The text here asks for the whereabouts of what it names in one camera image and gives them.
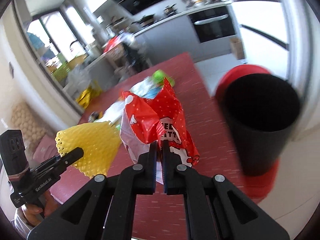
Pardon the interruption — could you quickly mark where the clear plastic bag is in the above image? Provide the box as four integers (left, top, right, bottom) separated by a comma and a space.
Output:
64, 66, 92, 94

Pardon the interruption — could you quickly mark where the person's left hand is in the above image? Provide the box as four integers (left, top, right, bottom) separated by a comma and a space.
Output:
22, 190, 61, 226

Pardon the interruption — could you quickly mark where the black trash bin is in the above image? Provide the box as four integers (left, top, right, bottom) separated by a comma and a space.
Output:
222, 74, 300, 176

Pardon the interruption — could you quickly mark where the yellow foam fruit net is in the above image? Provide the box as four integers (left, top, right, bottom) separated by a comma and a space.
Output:
55, 121, 121, 178

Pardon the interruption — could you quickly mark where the red polka dot snack bag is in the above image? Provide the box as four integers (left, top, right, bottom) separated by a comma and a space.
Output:
120, 77, 201, 169

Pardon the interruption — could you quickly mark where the cardboard box on floor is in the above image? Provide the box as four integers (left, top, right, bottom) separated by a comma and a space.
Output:
229, 37, 245, 60

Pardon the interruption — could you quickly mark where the red plastic stool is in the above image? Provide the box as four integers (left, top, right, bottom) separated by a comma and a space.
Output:
215, 64, 281, 204

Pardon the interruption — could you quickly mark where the built-in black oven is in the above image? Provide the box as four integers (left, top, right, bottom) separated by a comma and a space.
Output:
188, 7, 236, 43

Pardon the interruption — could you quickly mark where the green white snack bag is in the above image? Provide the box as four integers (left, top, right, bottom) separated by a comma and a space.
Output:
130, 69, 175, 99

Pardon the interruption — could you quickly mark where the black cooking pot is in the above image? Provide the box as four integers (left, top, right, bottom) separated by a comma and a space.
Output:
163, 4, 177, 17

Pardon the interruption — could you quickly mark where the red basket on rack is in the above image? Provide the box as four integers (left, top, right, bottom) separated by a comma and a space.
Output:
103, 36, 121, 53

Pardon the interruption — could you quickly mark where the black wok on stove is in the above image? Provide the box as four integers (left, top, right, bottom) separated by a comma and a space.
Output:
132, 14, 155, 27

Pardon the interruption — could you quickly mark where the kitchen faucet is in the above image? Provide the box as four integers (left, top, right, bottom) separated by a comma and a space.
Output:
69, 40, 86, 55

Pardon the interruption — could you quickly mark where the gold foil bag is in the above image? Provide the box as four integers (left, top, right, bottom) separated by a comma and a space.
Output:
76, 81, 103, 109

